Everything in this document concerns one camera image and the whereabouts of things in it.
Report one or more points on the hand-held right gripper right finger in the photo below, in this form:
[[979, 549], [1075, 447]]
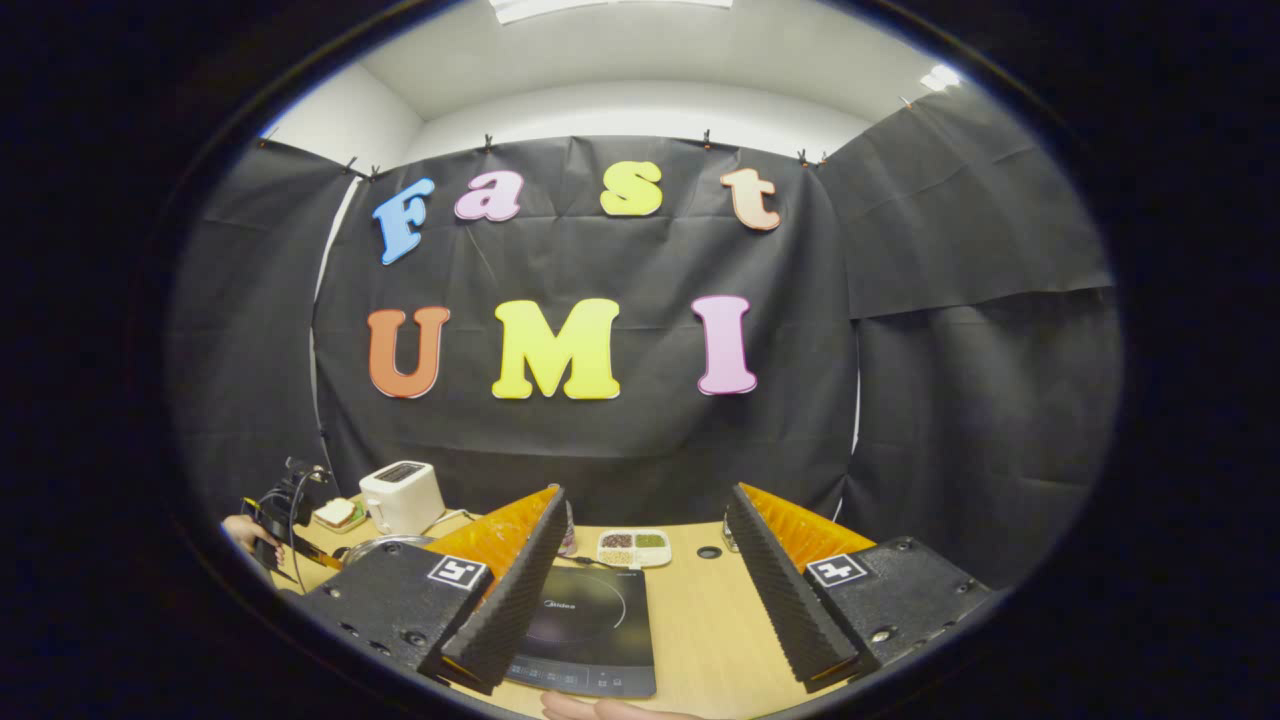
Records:
[[780, 600]]

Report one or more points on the row of black cloth clips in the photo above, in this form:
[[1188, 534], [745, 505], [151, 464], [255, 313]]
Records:
[[706, 138]]

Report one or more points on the white divided food tray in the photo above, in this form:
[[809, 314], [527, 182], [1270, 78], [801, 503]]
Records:
[[635, 548]]

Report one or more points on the toast sandwich with lettuce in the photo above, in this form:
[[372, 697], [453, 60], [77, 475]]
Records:
[[335, 512]]

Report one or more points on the white toaster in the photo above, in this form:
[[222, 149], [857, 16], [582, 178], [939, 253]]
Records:
[[400, 495]]

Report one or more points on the small ceiling light panel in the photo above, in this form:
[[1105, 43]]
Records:
[[942, 78]]

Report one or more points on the black induction cooktop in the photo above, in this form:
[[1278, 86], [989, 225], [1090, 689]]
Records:
[[590, 620]]

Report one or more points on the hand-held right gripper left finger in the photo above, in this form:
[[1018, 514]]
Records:
[[510, 600]]

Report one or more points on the silver bottle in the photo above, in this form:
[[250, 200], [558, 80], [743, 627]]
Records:
[[569, 530]]

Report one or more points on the small sandwich tray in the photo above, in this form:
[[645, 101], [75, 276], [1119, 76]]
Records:
[[358, 520]]

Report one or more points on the small glass seasoning jar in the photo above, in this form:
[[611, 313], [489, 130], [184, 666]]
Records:
[[731, 537]]

